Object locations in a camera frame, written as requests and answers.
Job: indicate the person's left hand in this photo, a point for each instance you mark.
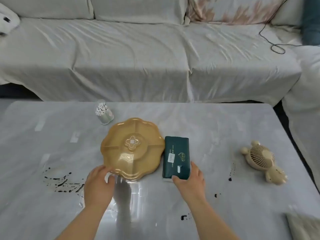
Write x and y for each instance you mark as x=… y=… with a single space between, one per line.
x=98 y=187

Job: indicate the person's right hand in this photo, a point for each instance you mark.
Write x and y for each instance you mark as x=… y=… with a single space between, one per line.
x=193 y=187

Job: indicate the dark green tissue pack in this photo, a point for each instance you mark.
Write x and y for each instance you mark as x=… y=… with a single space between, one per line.
x=176 y=152

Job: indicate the golden flower-shaped snack tray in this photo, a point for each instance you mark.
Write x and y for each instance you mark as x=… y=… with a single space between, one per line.
x=140 y=157

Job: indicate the clear cotton swab container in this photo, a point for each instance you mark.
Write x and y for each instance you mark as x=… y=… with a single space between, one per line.
x=103 y=113

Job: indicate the beige bear-shaped mini fan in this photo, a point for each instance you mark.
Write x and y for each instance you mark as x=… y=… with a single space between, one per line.
x=261 y=156

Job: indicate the beige cleaning cloth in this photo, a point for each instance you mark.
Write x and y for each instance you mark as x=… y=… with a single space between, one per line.
x=305 y=227

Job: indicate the person's left forearm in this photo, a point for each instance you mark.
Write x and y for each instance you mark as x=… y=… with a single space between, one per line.
x=85 y=224

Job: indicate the person's right forearm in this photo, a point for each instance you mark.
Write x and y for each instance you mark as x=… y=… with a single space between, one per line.
x=210 y=222

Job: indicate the grey marble table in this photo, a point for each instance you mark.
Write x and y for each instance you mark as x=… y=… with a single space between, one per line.
x=212 y=122

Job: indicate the sofa with white cover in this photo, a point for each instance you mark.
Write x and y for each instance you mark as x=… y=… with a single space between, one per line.
x=125 y=59

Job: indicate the pink patterned cushion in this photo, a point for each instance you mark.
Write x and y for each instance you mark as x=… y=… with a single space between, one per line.
x=232 y=9

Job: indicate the white pillow with black marks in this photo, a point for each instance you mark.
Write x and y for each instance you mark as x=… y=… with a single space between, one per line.
x=8 y=21

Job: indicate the teal cushion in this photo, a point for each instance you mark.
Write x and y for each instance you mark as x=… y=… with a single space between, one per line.
x=311 y=22

